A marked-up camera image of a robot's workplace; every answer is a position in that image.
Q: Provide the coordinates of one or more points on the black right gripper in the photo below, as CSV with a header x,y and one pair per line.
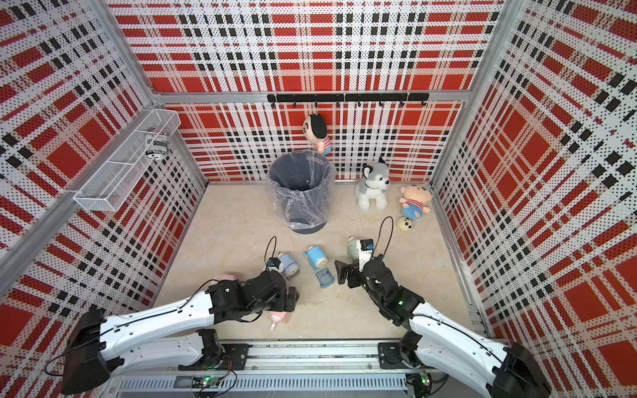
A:
x,y
343,273

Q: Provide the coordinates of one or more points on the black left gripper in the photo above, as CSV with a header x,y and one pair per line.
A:
x,y
292,299

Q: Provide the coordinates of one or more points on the bright blue pencil sharpener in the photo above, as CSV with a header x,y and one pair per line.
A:
x,y
316,257

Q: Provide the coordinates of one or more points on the pink pencil sharpener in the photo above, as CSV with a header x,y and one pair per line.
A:
x,y
227,276
278,318

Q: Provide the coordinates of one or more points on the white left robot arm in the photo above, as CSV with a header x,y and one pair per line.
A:
x,y
180,335

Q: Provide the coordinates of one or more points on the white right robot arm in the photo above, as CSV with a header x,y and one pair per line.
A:
x,y
490,368

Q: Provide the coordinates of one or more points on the light blue pencil sharpener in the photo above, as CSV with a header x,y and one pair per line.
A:
x,y
288,266

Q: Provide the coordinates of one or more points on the green pencil sharpener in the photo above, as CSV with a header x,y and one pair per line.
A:
x,y
353,248

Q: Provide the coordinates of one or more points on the cream round face ball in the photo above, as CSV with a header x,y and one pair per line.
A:
x,y
404,224

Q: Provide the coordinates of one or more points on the pink pig plush blue shirt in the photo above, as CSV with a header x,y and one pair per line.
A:
x,y
414,202

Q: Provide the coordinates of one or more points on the grey white husky plush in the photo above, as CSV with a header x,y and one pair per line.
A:
x,y
373,186

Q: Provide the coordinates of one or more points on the clear plastic bin liner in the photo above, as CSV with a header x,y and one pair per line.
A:
x,y
298,199

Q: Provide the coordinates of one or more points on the dark grey trash bin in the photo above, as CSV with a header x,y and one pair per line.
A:
x,y
301,191

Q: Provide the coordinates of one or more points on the hanging boy doll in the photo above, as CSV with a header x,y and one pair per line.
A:
x,y
316,131

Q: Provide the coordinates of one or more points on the small striped can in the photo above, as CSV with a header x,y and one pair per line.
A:
x,y
157,144

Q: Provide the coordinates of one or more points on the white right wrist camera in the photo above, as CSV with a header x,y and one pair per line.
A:
x,y
365,252

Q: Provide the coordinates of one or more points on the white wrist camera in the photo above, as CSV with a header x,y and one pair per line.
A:
x,y
274,264
365,252

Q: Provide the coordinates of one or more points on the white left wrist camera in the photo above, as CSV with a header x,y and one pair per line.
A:
x,y
274,264

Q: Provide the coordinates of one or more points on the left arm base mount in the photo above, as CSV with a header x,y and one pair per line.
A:
x,y
223,357

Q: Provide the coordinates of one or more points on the aluminium front rail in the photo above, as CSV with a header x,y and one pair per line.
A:
x,y
281,366

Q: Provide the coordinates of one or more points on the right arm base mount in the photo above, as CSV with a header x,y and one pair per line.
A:
x,y
390,357

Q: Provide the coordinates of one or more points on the black hook rail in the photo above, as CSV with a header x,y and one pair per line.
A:
x,y
380,98

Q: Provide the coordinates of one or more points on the white wire mesh shelf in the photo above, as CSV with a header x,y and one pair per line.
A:
x,y
115,179

